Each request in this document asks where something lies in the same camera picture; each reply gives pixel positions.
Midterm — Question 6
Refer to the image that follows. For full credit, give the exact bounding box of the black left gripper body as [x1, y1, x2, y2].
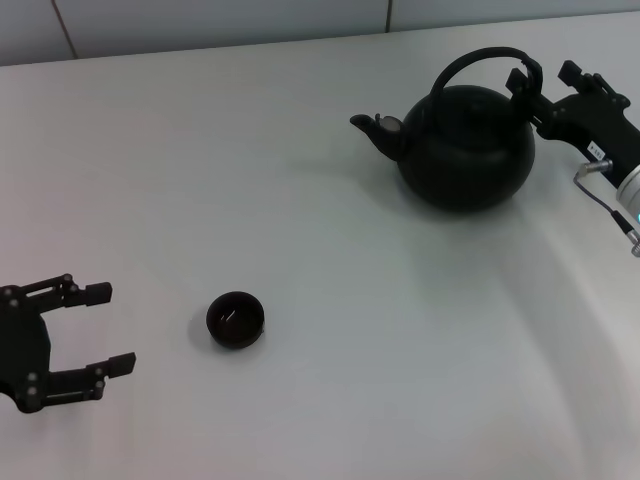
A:
[0, 285, 51, 414]

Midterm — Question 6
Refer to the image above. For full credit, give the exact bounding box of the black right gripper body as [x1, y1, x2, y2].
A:
[532, 94, 640, 176]

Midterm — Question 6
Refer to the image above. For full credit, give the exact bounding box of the black round teapot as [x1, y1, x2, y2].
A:
[348, 45, 545, 214]

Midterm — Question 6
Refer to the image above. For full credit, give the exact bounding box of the small black teacup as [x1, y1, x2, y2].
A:
[205, 290, 266, 351]

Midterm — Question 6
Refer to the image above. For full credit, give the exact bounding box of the right gripper connector cable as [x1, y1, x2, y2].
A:
[573, 158, 640, 259]

